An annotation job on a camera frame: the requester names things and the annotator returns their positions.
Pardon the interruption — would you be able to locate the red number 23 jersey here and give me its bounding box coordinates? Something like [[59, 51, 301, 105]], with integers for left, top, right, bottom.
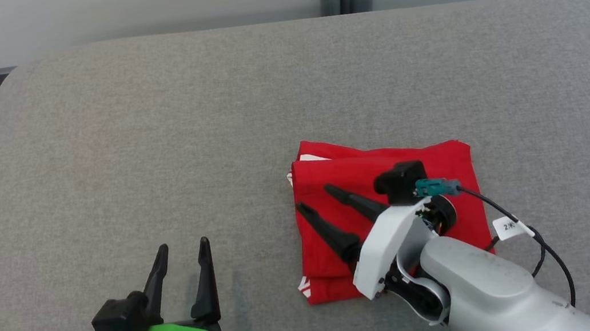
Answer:
[[279, 116, 497, 308]]

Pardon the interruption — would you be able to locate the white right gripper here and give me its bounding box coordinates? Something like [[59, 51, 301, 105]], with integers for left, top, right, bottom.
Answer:
[[293, 170, 446, 309]]

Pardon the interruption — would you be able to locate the white right cable label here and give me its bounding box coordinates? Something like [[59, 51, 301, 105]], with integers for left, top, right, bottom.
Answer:
[[491, 212, 536, 243]]

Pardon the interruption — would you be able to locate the grey fabric sofa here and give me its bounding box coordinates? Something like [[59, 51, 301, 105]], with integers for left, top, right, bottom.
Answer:
[[0, 0, 590, 331]]

